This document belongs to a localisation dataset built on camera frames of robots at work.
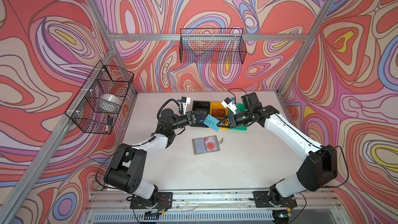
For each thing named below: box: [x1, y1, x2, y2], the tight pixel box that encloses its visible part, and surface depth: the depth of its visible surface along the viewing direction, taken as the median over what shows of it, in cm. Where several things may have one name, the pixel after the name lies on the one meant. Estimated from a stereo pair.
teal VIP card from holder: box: [203, 114, 220, 133], surface depth 76 cm
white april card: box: [204, 136, 217, 151], surface depth 94 cm
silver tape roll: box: [99, 93, 122, 107], surface depth 73 cm
